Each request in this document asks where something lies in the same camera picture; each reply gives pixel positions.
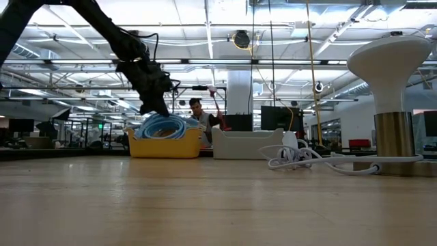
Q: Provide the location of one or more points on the yellow plastic bin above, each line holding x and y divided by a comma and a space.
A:
164, 148

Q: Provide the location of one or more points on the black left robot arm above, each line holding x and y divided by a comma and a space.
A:
102, 24

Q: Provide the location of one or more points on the person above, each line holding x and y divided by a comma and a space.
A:
203, 119

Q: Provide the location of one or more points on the white building column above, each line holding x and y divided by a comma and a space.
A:
239, 92

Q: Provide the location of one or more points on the red storage box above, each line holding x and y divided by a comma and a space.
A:
359, 143

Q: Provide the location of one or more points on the small black ceiling reel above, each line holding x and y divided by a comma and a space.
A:
318, 87

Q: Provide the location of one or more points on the red and white tool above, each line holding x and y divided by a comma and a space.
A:
218, 109

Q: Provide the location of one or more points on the black monitor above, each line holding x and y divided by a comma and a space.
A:
281, 118

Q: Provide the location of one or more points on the white mushroom table lamp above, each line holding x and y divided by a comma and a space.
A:
389, 68

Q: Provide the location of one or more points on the pale grey plastic bin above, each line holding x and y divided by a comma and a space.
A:
246, 147

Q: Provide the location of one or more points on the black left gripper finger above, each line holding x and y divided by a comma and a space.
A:
162, 106
148, 104

